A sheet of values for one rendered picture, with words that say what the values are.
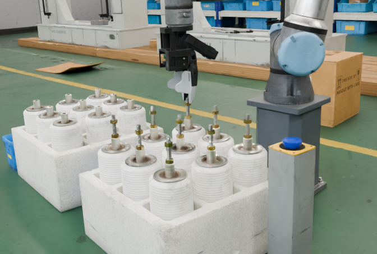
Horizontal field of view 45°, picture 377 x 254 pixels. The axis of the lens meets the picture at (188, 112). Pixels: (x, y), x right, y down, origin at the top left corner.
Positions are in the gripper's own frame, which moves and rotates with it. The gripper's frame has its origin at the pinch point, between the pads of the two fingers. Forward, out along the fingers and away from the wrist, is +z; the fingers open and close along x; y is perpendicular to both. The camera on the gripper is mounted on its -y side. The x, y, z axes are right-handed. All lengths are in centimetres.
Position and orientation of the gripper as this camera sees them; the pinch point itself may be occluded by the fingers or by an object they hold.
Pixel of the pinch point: (189, 96)
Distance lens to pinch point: 128.4
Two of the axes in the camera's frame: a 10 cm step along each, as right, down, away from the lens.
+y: -9.1, 1.5, -3.9
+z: 0.4, 9.6, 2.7
